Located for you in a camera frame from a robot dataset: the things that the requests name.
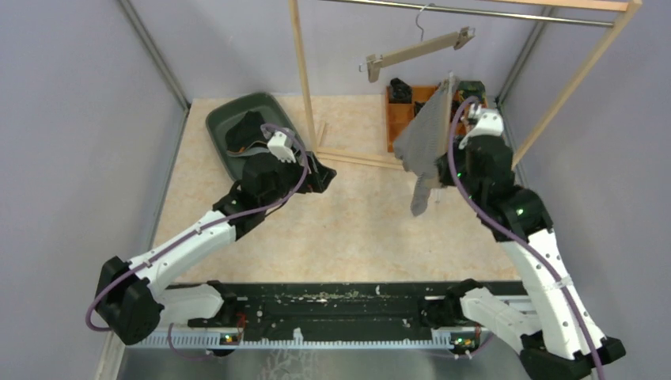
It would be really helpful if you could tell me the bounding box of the wooden clothes rack frame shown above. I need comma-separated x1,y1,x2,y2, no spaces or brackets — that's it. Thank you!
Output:
288,0,643,169

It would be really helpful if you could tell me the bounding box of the green plastic basin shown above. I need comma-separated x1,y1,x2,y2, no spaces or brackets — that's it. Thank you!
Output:
205,92,302,181

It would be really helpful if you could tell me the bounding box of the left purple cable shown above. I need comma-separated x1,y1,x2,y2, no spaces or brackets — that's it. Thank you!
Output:
85,123,310,360

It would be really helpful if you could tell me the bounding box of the metal hanging rod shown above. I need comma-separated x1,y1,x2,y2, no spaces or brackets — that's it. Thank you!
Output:
328,0,615,29

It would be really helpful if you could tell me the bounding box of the rolled black sock top-left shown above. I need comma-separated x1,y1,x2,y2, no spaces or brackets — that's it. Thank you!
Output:
389,78,412,104

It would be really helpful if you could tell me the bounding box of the wooden clip hanger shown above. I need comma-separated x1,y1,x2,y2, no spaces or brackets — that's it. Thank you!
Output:
430,72,462,203
358,2,476,83

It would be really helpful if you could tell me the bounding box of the grey striped underwear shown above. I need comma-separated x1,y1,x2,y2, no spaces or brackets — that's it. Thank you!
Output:
393,86,441,216

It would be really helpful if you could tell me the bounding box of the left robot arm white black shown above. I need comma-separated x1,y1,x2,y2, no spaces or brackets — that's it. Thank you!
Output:
85,152,337,345

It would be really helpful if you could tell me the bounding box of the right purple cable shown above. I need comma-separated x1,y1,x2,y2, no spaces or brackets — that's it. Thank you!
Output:
446,96,606,380

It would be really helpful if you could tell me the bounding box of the purple cable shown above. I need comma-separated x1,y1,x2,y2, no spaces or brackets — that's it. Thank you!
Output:
85,123,310,360
446,96,606,380

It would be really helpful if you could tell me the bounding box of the folded green camouflage cloth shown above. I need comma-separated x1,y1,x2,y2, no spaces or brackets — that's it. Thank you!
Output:
453,81,486,105

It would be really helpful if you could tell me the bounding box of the black underwear orange trim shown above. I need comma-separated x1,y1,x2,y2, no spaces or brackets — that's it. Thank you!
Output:
225,111,270,158

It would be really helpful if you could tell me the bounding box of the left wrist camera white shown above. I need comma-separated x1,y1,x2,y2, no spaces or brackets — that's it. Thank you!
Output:
267,131,296,163

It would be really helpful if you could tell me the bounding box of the wooden compartment tray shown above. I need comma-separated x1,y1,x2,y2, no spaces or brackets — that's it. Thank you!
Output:
385,85,490,153

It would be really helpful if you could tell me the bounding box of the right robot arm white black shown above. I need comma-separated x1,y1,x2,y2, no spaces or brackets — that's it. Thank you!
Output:
442,135,626,379

